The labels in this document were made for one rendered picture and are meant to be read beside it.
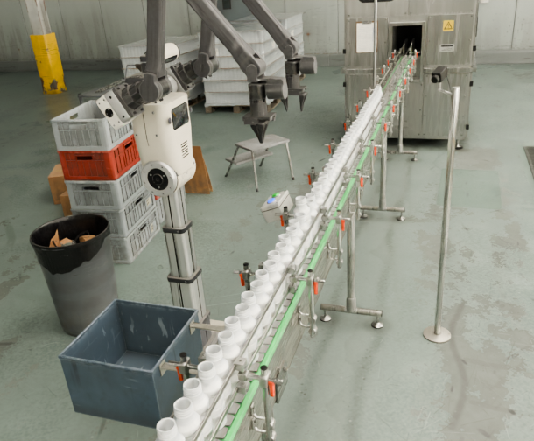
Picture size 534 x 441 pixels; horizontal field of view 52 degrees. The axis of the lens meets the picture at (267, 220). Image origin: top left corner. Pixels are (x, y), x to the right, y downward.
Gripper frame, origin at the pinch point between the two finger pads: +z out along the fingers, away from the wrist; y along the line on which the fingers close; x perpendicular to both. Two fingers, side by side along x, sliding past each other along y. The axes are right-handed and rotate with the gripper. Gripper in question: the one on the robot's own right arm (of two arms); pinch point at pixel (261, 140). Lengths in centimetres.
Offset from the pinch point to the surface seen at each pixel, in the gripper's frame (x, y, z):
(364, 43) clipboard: 434, -25, 23
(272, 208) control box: 10.5, -1.5, 30.4
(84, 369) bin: -70, -36, 48
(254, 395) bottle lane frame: -76, 19, 42
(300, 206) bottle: -3.3, 13.5, 22.6
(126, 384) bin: -70, -23, 51
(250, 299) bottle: -61, 14, 25
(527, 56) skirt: 981, 202, 128
